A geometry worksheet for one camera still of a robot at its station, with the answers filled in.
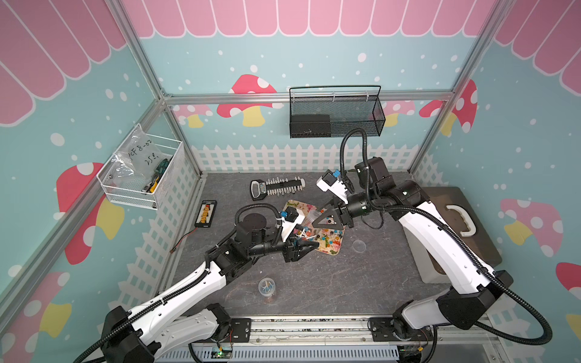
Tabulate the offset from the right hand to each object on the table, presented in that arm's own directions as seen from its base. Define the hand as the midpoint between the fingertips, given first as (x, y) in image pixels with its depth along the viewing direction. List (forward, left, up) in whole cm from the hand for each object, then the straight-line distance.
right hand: (317, 282), depth 74 cm
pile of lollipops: (+20, -7, -10) cm, 23 cm away
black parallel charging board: (+34, +48, -8) cm, 60 cm away
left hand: (+16, +11, +11) cm, 23 cm away
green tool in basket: (+28, +51, +25) cm, 64 cm away
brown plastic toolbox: (+24, -49, +10) cm, 55 cm away
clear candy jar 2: (+8, +4, +19) cm, 21 cm away
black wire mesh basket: (+65, -7, +24) cm, 69 cm away
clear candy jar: (0, +17, -3) cm, 17 cm away
